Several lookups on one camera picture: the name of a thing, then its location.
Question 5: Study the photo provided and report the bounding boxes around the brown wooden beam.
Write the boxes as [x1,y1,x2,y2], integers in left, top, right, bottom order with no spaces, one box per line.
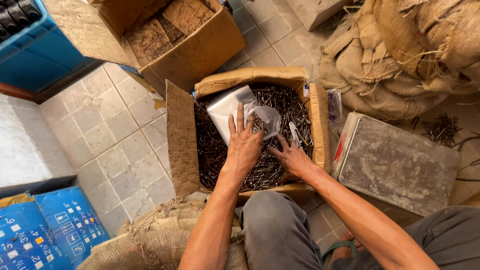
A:
[0,82,47,105]

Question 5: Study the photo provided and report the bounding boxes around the person's foot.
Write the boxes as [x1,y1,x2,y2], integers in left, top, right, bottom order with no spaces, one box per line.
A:
[327,230,365,270]

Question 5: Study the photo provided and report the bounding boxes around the white plastic clip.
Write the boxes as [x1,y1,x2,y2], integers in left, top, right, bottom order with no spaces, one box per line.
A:
[288,121,302,148]

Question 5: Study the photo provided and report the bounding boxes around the grey concrete block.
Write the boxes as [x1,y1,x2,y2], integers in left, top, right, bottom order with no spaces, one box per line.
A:
[286,0,355,32]

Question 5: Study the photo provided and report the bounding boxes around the small purple printed plastic bag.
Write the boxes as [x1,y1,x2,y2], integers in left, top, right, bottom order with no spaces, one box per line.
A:
[327,88,343,124]

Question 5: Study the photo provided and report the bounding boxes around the blue plastic crate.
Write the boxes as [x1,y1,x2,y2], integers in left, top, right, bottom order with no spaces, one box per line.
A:
[0,0,96,92]

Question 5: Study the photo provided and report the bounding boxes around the person's right hand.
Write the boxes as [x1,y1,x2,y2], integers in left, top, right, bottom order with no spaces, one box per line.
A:
[267,134,320,183]

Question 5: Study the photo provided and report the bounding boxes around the person's left hand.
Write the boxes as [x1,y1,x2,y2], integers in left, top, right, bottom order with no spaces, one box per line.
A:
[224,103,265,177]

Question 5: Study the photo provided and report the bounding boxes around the heap of steel nails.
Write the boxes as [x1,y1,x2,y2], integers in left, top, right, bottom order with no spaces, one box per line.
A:
[194,82,315,193]

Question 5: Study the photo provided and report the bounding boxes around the blue printed nail carton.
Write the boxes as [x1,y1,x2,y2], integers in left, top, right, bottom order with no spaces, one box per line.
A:
[34,186,111,269]
[0,202,74,270]

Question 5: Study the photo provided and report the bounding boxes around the person's grey trousers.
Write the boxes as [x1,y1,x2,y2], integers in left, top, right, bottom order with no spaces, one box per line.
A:
[238,190,480,270]

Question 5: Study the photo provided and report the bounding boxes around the black wires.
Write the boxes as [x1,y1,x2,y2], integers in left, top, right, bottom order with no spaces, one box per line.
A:
[452,133,480,182]

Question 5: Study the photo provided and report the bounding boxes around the frayed burlap sack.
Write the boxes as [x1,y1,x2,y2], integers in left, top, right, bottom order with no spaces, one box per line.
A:
[77,198,249,270]

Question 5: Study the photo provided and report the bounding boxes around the green sandal strap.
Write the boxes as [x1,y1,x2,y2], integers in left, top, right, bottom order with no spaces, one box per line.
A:
[321,240,358,264]

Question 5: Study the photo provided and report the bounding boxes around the loose nails on floor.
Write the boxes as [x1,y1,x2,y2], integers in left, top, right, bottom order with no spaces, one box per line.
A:
[410,113,463,148]

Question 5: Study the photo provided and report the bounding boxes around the rectangular metal tin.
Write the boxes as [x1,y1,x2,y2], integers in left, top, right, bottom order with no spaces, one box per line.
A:
[331,112,462,217]

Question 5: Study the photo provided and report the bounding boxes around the large open cardboard box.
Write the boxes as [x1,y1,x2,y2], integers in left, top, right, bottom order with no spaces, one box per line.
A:
[41,0,247,94]

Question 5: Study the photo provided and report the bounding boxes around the cardboard box of nails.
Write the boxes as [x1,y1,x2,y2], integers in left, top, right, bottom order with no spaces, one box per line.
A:
[165,66,331,206]

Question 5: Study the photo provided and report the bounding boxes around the clear plastic bag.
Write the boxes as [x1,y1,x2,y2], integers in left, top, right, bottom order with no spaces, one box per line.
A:
[206,84,282,147]

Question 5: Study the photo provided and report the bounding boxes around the heap of burlap sacks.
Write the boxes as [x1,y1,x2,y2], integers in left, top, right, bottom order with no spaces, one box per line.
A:
[319,0,480,121]

